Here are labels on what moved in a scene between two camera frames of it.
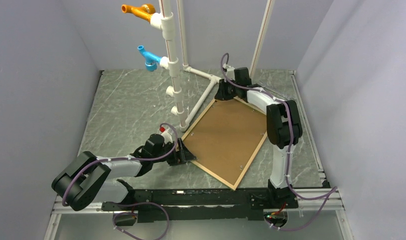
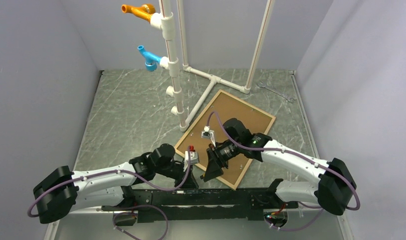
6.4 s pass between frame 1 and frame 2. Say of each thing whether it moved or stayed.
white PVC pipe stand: stayed
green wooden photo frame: stayed
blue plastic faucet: stayed
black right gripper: moved
